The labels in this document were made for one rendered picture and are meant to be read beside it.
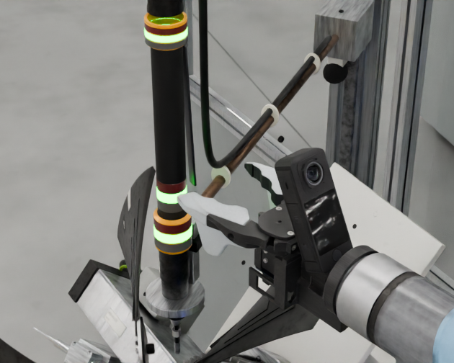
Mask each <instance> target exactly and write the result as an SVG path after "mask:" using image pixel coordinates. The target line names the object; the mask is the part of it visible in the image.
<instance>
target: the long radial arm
mask: <svg viewBox="0 0 454 363"><path fill-rule="evenodd" d="M131 289H132V288H131V281H130V279H127V278H124V277H121V276H118V275H116V274H113V273H110V272H107V271H105V270H102V269H99V270H98V272H97V273H96V274H95V276H94V278H93V279H92V281H91V282H90V283H89V285H88V287H87V288H86V290H85V291H84V293H83V295H82V296H81V297H80V299H79V301H78V302H77V304H78V306H79V307H80V308H81V309H82V311H83V312H84V314H85V315H86V316H87V318H88V319H89V320H90V321H91V322H92V324H93V325H94V327H95V328H96V329H97V330H98V332H99V333H100V335H101V336H102V338H103V339H104V340H105V341H106V342H107V344H108V345H109V346H110V348H111V349H112V350H113V351H114V353H115V354H116V356H117V357H118V358H119V360H120V361H121V362H128V363H140V360H139V357H138V355H139V354H136V353H135V347H136V346H138V345H135V341H137V340H138V337H137V336H135V321H133V322H132V312H133V297H132V290H131ZM139 311H140V316H142V317H143V322H144V326H145V329H146V335H147V338H148V344H150V343H154V344H155V351H156V353H155V354H149V363H183V361H184V360H190V357H192V358H193V356H199V357H201V353H203V352H202V351H201V350H200V348H199V347H198V346H197V345H196V344H195V342H194V341H193V340H192V339H191V338H190V337H189V336H188V335H187V334H184V333H181V336H180V337H179V341H180V353H179V354H175V353H174V337H173V336H172V330H171V329H170V327H167V326H165V325H162V324H160V323H159V322H158V320H156V319H154V318H153V316H152V315H151V314H150V313H149V312H148V311H147V309H146V308H145V307H144V306H143V304H142V303H141V302H140V301H139Z"/></svg>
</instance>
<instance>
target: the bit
mask: <svg viewBox="0 0 454 363"><path fill-rule="evenodd" d="M172 336H173V337H174V353H175V354H179V353H180V341H179V337H180V336H181V328H180V327H179V325H178V326H174V327H173V328H172Z"/></svg>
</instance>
